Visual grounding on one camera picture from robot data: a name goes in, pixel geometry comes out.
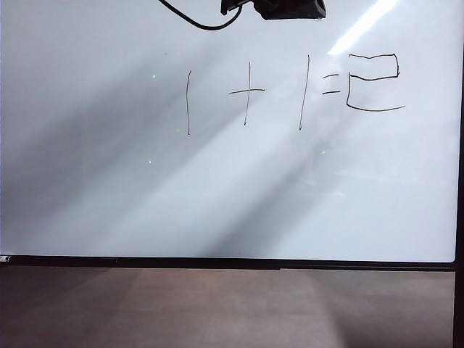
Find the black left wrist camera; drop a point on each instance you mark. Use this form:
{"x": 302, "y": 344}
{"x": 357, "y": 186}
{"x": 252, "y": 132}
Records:
{"x": 233, "y": 5}

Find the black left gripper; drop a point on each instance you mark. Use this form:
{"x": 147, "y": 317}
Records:
{"x": 290, "y": 9}

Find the black whiteboard pen tray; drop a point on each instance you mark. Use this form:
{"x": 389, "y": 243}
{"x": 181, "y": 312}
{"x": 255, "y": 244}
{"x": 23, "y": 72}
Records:
{"x": 217, "y": 262}

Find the black white whiteboard marker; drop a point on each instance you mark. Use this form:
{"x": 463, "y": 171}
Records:
{"x": 4, "y": 258}

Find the white glossy whiteboard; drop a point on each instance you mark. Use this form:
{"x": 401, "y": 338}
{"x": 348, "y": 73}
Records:
{"x": 108, "y": 181}

